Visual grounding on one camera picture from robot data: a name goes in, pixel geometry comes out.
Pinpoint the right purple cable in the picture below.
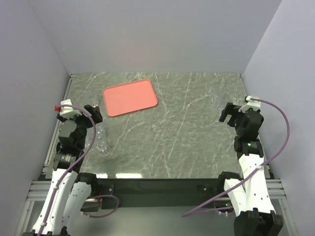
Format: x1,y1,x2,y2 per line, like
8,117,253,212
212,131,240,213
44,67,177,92
181,97,290,218

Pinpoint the clear tall glass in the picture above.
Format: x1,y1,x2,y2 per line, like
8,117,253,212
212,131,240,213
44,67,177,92
214,103,225,116
211,93,220,103

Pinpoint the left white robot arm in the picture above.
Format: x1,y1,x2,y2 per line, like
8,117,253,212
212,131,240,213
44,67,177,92
24,103,103,236

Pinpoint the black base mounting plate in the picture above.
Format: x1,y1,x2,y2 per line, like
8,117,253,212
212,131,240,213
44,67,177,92
90,178,223,207

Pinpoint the salmon pink plastic tray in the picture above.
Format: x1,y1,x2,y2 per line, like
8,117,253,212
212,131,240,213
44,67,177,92
102,79,158,117

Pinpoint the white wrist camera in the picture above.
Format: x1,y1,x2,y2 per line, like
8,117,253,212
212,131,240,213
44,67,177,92
242,95,261,112
54,99,81,119

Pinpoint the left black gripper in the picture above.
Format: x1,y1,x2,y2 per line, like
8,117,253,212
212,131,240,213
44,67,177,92
57,104,102,148

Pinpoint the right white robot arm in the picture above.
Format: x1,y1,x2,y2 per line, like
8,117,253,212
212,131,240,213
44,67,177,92
217,102,284,236

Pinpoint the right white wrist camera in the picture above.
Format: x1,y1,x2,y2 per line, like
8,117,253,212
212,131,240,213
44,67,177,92
242,95,261,112

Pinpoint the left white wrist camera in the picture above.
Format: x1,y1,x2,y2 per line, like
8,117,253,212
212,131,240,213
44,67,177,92
54,99,81,119

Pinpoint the aluminium frame rail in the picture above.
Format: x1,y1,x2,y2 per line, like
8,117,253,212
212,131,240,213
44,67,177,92
26,181,51,202

